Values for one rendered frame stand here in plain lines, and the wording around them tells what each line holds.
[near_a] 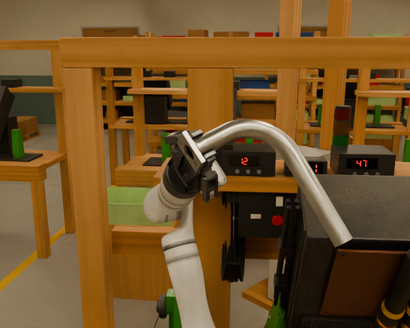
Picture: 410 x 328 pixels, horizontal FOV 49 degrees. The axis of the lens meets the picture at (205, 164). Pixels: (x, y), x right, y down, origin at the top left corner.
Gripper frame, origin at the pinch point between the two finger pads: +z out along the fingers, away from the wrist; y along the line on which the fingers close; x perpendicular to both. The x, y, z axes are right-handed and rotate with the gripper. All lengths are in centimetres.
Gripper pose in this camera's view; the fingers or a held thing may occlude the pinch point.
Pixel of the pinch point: (200, 148)
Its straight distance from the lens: 67.6
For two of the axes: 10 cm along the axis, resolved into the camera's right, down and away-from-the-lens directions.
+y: -5.4, -8.2, 1.8
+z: 2.3, -3.6, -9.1
